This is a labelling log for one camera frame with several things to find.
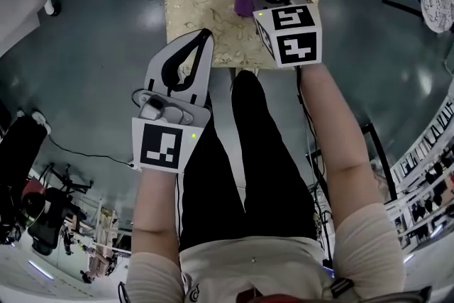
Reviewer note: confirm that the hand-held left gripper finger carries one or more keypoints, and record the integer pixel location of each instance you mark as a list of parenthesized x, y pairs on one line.
[(154, 67), (205, 74)]

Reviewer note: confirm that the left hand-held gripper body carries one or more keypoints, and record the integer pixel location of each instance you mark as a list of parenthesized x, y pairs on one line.
[(159, 149)]

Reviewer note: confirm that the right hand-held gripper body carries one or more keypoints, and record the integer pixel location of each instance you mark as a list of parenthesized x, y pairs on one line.
[(296, 46)]

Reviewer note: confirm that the cream upholstered stool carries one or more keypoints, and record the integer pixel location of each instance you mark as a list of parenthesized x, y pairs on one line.
[(198, 10)]

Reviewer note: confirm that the person's left forearm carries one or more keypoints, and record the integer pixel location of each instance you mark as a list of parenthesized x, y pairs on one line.
[(156, 198)]

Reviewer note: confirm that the person's right forearm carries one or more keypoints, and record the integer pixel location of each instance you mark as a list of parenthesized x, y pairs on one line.
[(319, 110)]

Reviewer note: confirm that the white desk black legs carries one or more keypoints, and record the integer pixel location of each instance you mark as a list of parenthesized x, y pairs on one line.
[(381, 152)]

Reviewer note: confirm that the floral round chair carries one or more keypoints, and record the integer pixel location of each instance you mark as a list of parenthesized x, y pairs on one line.
[(438, 10)]

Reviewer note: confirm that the person's white shirt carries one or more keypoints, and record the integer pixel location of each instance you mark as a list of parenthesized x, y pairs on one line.
[(248, 269)]

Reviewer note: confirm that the white storage rack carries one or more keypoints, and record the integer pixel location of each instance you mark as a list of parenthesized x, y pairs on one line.
[(425, 188)]

